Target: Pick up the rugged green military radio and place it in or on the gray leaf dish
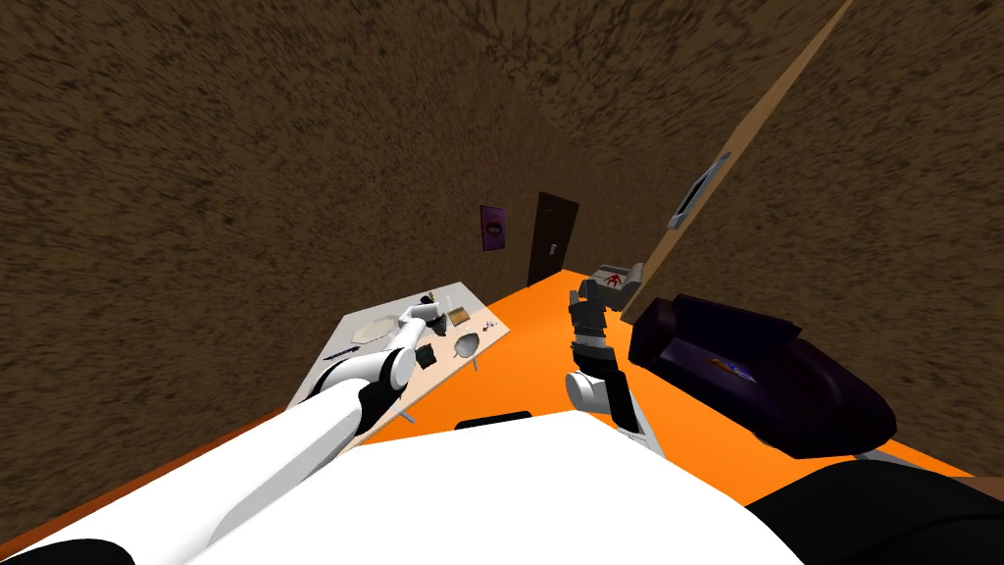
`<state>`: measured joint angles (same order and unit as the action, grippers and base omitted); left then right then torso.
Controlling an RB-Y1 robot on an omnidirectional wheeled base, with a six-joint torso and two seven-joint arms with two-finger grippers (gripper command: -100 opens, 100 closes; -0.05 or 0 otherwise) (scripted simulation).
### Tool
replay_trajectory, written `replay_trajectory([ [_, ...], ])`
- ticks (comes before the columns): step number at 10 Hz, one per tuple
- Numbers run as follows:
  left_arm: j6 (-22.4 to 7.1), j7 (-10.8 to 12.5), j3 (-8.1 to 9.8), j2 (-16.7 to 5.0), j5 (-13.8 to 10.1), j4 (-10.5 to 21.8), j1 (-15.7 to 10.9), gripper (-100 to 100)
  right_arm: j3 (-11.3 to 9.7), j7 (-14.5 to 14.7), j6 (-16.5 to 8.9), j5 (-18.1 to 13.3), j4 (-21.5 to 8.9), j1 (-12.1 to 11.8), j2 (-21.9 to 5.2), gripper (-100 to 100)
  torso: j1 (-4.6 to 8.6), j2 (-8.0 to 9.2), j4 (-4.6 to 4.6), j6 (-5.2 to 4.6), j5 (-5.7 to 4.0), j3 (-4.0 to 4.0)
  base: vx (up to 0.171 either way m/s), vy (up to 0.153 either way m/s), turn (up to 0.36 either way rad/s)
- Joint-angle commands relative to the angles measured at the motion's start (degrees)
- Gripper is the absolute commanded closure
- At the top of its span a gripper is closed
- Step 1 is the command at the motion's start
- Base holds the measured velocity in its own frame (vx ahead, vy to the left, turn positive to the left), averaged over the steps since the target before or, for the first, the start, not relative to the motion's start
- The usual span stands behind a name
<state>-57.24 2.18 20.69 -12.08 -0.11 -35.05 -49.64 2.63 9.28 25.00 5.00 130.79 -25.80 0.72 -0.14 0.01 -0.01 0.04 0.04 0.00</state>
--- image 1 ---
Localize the white plate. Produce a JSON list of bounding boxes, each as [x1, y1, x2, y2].
[[350, 315, 403, 345]]

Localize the purple wall picture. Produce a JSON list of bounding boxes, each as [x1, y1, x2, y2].
[[478, 205, 507, 252]]

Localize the grey framed wall picture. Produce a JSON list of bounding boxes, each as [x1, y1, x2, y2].
[[666, 151, 733, 231]]

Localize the dark purple sofa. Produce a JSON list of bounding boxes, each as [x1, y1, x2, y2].
[[627, 293, 898, 460]]

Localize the dark brown door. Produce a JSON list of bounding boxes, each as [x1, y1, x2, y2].
[[526, 191, 581, 288]]

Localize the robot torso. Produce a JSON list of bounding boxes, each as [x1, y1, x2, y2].
[[186, 409, 809, 565]]

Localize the pale table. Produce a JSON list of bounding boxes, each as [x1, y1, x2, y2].
[[285, 281, 511, 452]]

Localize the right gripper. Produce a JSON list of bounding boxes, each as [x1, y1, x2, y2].
[[568, 276, 613, 348]]

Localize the grey box with red mark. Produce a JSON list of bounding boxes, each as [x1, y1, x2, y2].
[[589, 262, 646, 312]]

